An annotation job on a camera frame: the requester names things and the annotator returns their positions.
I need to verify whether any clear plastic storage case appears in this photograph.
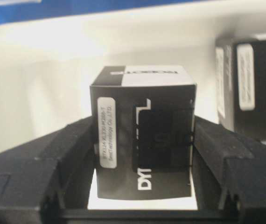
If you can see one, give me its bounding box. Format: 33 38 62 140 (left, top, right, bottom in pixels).
0 0 266 161

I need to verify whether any black white Dynamixel box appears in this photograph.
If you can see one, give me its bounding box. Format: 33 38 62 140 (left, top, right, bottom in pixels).
88 65 197 210

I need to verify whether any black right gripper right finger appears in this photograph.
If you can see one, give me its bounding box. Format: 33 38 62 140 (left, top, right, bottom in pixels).
194 120 266 224

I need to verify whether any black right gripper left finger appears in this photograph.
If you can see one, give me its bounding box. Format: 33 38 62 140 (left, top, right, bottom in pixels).
0 117 94 224

